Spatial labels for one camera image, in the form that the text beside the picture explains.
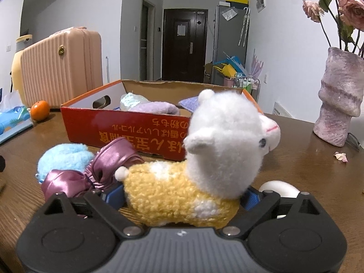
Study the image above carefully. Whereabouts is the orange tangerine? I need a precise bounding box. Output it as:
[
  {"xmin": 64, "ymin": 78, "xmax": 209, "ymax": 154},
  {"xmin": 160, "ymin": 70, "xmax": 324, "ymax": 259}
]
[{"xmin": 30, "ymin": 100, "xmax": 51, "ymax": 121}]

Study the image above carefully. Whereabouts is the white tape roll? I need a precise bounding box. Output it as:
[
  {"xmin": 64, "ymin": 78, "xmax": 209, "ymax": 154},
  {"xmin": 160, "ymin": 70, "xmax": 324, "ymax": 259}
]
[{"xmin": 258, "ymin": 180, "xmax": 300, "ymax": 200}]

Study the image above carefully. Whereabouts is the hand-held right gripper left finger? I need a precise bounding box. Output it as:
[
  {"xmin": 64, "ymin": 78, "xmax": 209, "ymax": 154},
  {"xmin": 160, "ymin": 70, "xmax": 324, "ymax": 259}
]
[{"xmin": 37, "ymin": 185, "xmax": 144, "ymax": 238}]

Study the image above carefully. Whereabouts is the blue purple woven cloth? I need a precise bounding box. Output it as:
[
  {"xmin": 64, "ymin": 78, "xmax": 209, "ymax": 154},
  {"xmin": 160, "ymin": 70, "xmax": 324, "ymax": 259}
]
[{"xmin": 179, "ymin": 96, "xmax": 201, "ymax": 111}]

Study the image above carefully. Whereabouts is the purple textured vase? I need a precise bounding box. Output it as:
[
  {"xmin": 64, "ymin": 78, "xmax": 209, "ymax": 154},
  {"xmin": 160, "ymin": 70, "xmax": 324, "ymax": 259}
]
[{"xmin": 313, "ymin": 47, "xmax": 364, "ymax": 147}]

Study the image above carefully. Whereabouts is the dried pink rose bouquet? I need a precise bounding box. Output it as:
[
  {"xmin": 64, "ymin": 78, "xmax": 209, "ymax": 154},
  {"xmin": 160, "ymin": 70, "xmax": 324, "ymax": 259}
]
[{"xmin": 302, "ymin": 0, "xmax": 364, "ymax": 57}]

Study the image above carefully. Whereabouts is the purple wall sticker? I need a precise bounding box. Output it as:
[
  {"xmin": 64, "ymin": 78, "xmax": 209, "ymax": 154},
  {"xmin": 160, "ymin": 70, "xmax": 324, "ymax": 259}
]
[{"xmin": 250, "ymin": 48, "xmax": 265, "ymax": 77}]

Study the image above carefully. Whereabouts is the blue and yellow clutter pile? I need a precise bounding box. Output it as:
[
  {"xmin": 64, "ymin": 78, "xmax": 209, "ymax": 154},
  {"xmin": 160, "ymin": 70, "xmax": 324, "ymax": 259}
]
[{"xmin": 212, "ymin": 53, "xmax": 246, "ymax": 78}]

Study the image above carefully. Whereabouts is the lavender fuzzy cloth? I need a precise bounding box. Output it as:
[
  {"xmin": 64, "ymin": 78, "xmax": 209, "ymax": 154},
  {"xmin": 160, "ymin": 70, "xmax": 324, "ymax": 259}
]
[{"xmin": 129, "ymin": 102, "xmax": 181, "ymax": 116}]

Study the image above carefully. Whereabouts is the white leaning board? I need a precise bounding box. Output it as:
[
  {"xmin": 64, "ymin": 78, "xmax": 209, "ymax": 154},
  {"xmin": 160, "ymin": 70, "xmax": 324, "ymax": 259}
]
[{"xmin": 273, "ymin": 101, "xmax": 296, "ymax": 118}]

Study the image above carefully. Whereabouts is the orange printed cardboard box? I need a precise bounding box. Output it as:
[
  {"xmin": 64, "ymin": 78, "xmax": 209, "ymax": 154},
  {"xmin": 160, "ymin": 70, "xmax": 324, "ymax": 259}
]
[{"xmin": 60, "ymin": 80, "xmax": 265, "ymax": 162}]

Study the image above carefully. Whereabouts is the black cable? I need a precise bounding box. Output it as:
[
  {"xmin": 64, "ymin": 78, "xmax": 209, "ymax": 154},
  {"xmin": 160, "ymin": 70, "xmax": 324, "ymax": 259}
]
[{"xmin": 347, "ymin": 133, "xmax": 361, "ymax": 149}]

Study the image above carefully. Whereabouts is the clear folded umbrella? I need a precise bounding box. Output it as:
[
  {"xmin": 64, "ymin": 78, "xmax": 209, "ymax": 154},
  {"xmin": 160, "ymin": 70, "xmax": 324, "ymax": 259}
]
[{"xmin": 238, "ymin": 7, "xmax": 251, "ymax": 47}]

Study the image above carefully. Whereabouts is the pink ribbed suitcase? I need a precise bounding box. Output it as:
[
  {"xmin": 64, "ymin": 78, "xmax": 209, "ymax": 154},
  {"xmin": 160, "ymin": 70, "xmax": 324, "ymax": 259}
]
[{"xmin": 20, "ymin": 27, "xmax": 103, "ymax": 109}]

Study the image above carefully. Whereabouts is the yellow thermos bottle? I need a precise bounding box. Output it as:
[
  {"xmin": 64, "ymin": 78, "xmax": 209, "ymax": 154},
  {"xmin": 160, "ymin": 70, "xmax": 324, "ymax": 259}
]
[{"xmin": 11, "ymin": 34, "xmax": 33, "ymax": 93}]

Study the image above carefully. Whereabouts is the blue tissue pack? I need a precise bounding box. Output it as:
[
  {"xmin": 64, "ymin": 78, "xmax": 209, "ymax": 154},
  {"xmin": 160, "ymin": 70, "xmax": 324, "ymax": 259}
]
[{"xmin": 0, "ymin": 89, "xmax": 34, "ymax": 144}]

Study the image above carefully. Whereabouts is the grey interior door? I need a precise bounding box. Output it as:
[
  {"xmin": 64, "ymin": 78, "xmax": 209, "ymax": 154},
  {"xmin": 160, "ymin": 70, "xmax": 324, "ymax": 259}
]
[{"xmin": 141, "ymin": 0, "xmax": 156, "ymax": 81}]

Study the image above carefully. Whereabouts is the clear plastic bag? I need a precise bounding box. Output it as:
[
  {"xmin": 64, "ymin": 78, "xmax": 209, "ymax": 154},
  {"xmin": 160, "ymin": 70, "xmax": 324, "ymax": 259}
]
[{"xmin": 222, "ymin": 7, "xmax": 239, "ymax": 20}]

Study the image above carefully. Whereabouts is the light blue plush toy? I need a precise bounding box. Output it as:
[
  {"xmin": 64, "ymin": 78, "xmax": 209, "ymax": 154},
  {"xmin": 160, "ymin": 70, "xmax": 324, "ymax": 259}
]
[{"xmin": 37, "ymin": 144, "xmax": 96, "ymax": 181}]

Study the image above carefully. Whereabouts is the grey refrigerator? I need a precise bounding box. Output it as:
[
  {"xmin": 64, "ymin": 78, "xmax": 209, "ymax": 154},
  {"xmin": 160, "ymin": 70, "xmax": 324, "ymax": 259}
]
[{"xmin": 212, "ymin": 4, "xmax": 251, "ymax": 86}]

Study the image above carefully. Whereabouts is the clear bubble wrap bag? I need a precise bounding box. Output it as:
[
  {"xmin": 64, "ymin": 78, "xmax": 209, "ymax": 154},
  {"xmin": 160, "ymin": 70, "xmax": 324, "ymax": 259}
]
[{"xmin": 119, "ymin": 92, "xmax": 151, "ymax": 111}]

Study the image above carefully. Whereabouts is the small brown cardboard box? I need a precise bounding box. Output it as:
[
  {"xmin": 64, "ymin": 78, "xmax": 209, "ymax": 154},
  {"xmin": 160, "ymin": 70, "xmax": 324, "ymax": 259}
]
[{"xmin": 203, "ymin": 63, "xmax": 214, "ymax": 83}]

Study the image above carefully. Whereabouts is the metal trolley rack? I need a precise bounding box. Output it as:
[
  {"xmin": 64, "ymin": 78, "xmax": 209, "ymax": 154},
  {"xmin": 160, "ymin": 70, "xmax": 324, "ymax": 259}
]
[{"xmin": 235, "ymin": 74, "xmax": 260, "ymax": 103}]

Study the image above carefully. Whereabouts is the purple satin bow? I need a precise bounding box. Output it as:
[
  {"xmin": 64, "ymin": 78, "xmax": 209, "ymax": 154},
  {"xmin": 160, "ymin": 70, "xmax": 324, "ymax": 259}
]
[{"xmin": 40, "ymin": 141, "xmax": 145, "ymax": 198}]

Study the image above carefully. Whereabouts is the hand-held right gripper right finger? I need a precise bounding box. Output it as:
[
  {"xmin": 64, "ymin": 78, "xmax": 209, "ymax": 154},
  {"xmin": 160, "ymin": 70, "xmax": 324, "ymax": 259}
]
[{"xmin": 220, "ymin": 187, "xmax": 327, "ymax": 238}]

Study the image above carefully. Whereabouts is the white and yellow llama plush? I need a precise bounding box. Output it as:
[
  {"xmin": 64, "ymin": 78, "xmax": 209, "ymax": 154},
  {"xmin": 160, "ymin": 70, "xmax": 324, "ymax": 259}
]
[{"xmin": 115, "ymin": 89, "xmax": 282, "ymax": 229}]

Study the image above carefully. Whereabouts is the dark brown entrance door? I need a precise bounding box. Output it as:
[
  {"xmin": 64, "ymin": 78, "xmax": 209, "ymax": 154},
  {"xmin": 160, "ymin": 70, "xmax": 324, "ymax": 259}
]
[{"xmin": 163, "ymin": 8, "xmax": 209, "ymax": 81}]

